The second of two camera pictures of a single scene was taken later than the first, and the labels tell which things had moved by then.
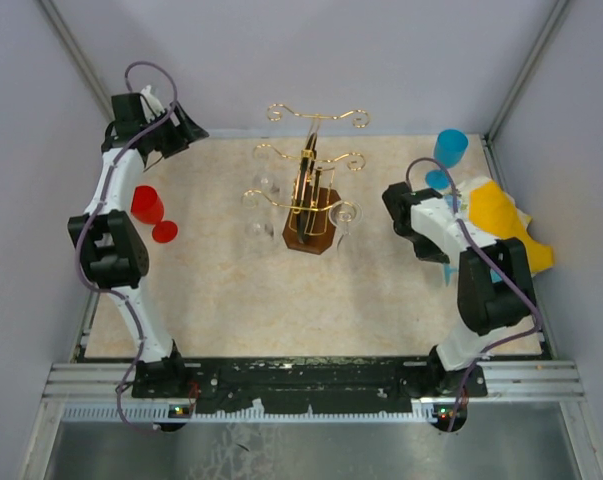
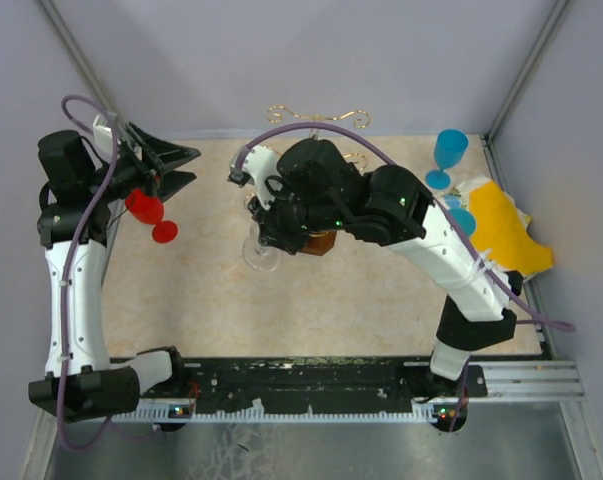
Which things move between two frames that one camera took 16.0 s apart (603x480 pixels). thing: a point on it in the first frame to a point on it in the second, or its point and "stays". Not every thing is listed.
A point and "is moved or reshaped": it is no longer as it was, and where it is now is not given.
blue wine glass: [449, 148] stays
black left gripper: [183, 133] to [161, 182]
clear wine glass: [345, 213] is moved or reshaped
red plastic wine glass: [147, 206] stays
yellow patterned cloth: [497, 214] stays
